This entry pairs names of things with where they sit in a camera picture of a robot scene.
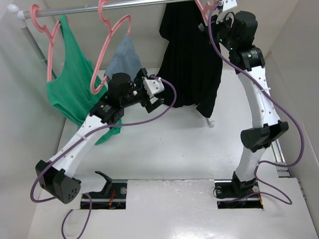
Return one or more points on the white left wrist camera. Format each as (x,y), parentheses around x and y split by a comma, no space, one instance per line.
(153,86)

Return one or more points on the green tank top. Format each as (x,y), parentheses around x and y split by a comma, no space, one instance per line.
(70,91)

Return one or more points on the black t shirt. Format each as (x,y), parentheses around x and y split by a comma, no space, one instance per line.
(190,63)

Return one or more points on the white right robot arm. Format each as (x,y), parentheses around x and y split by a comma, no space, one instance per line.
(266,124)

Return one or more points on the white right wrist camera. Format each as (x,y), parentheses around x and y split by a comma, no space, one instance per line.
(224,8)

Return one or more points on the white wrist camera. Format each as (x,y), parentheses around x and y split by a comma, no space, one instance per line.
(153,86)
(224,8)

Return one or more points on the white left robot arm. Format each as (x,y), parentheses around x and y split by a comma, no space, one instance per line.
(56,176)

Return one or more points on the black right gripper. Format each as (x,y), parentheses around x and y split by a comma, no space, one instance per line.
(227,21)

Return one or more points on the blue denim garment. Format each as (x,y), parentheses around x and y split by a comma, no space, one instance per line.
(124,60)

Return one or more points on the aluminium rail right side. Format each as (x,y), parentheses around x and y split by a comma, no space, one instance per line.
(282,170)

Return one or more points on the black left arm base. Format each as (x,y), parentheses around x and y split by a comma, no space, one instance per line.
(112,196)

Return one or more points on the silver clothes rack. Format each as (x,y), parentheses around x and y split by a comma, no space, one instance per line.
(98,29)

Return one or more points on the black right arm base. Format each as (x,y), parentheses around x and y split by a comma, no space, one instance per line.
(233,194)

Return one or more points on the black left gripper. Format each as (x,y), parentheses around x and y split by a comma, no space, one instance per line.
(138,82)

